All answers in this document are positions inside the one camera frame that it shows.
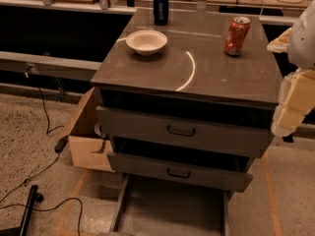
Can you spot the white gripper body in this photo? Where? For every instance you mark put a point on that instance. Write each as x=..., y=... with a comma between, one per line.
x=305, y=43

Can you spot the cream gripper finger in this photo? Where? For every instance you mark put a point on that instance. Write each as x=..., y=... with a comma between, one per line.
x=296, y=101
x=280, y=44

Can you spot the orange soda can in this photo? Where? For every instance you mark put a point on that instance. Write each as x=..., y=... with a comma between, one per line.
x=238, y=29

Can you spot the grey top drawer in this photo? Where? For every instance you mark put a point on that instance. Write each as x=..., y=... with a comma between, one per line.
x=179, y=132

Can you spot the grey drawer cabinet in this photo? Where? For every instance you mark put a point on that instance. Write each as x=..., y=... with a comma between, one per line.
x=191, y=78

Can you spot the blue pepsi can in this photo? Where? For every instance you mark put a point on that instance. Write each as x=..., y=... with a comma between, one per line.
x=161, y=12

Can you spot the grey middle drawer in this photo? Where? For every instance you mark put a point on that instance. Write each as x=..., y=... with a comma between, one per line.
x=179, y=172

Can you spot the grey open bottom drawer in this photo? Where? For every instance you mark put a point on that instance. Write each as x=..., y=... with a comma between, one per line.
x=153, y=207

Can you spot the white bowl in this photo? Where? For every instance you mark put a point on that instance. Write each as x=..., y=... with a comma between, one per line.
x=146, y=42

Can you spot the cardboard box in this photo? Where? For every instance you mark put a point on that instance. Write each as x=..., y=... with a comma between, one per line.
x=88, y=148

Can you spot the black stand base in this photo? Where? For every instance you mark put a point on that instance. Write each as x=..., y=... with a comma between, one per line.
x=22, y=229

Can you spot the grey metal rail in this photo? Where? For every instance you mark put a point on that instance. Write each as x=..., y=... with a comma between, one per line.
x=64, y=68

